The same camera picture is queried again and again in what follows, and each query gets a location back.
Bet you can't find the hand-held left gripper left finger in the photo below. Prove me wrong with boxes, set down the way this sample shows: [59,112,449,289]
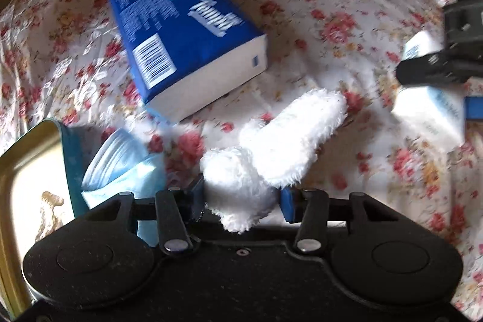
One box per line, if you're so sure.
[77,175,206,257]

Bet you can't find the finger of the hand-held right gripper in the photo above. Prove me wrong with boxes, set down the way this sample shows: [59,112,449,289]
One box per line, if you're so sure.
[465,96,483,121]
[396,49,483,86]

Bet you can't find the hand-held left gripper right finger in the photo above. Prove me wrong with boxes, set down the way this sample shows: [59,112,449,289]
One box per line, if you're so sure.
[280,188,401,255]

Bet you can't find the small white tissue pack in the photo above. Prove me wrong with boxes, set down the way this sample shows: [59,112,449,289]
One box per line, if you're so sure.
[390,31,466,153]

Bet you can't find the white plush toy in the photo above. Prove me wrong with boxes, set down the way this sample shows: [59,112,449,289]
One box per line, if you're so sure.
[199,89,348,234]

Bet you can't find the blue face mask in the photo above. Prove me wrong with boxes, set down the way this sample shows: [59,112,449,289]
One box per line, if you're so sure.
[81,128,167,247]

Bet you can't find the metal tin box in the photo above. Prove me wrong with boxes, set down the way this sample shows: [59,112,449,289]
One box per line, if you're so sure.
[0,118,91,319]

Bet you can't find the blue tissue pack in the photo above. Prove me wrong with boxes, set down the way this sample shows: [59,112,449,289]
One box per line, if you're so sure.
[107,0,268,124]

